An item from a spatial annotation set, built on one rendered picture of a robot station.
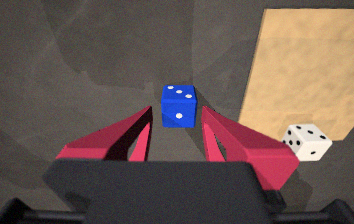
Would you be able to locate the tan flat mat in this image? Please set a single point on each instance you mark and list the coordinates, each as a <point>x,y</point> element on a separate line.
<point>302,73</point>

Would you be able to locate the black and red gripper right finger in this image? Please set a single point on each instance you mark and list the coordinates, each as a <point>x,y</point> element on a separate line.
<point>272,160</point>

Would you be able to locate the blue dice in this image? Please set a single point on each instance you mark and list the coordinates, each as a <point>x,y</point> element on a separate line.
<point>179,106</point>

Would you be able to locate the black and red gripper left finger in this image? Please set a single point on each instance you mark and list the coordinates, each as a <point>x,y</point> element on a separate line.
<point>114,141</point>

